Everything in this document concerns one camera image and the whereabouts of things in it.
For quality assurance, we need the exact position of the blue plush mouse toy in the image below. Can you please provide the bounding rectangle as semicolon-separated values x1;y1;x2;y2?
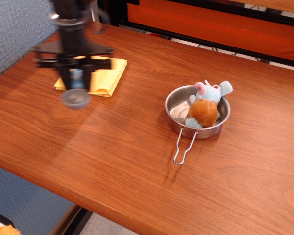
185;81;233;128

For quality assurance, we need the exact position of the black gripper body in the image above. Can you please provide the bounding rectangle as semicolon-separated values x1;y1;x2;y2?
32;29;115;69

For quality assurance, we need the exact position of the orange panel with black frame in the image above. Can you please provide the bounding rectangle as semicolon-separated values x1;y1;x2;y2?
98;0;294;70

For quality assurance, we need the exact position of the silver pan with wire handle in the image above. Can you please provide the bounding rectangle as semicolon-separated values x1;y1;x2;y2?
165;85;231;165

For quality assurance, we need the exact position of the blue handled grey spoon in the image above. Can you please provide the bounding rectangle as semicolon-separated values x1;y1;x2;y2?
60;69;90;110

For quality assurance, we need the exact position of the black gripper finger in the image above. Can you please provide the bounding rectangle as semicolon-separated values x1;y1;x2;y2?
82;65;95;91
56;66;71;90

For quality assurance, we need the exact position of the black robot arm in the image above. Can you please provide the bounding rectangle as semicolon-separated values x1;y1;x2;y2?
33;0;114;90

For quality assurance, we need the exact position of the orange object at corner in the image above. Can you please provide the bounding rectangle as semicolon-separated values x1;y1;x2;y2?
0;225;21;235

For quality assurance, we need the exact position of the yellow folded cloth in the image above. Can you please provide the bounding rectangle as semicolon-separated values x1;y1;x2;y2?
53;55;128;98

